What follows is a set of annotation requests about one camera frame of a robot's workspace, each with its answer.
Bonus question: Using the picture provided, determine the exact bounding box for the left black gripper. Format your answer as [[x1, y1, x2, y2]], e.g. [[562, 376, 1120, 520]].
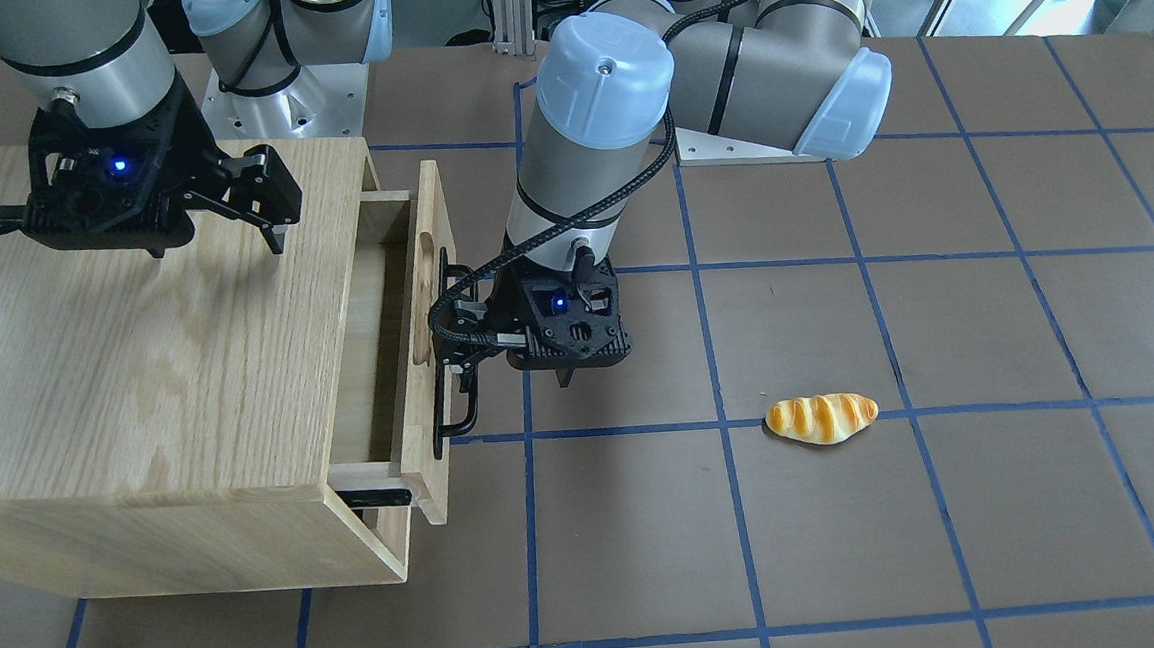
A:
[[432, 262, 541, 375]]

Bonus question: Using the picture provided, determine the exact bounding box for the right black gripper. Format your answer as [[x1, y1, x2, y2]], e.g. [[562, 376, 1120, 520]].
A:
[[145, 92, 304, 255]]

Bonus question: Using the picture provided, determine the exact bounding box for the black drawer handle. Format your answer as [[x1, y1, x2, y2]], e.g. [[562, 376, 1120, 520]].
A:
[[420, 246, 484, 462]]

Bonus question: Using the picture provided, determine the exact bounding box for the wooden drawer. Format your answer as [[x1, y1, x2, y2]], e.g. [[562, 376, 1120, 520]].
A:
[[327, 160, 456, 525]]

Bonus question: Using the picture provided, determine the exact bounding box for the wooden drawer cabinet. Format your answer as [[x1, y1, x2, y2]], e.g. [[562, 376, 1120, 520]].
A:
[[0, 138, 413, 598]]

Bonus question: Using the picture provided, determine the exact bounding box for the toy bread loaf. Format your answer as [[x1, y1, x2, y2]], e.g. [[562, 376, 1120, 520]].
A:
[[763, 392, 881, 446]]

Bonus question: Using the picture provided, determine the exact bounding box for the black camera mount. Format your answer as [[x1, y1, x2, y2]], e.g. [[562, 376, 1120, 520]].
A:
[[0, 99, 196, 259], [509, 244, 632, 389]]

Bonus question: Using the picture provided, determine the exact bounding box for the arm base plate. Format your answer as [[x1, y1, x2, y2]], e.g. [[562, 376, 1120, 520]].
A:
[[202, 65, 370, 141], [675, 126, 826, 166]]

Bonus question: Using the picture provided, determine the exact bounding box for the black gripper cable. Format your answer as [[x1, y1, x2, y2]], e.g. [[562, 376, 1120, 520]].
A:
[[407, 0, 845, 369]]

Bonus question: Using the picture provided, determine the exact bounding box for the aluminium frame post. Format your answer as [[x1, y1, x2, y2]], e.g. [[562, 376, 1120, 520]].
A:
[[489, 0, 537, 60]]

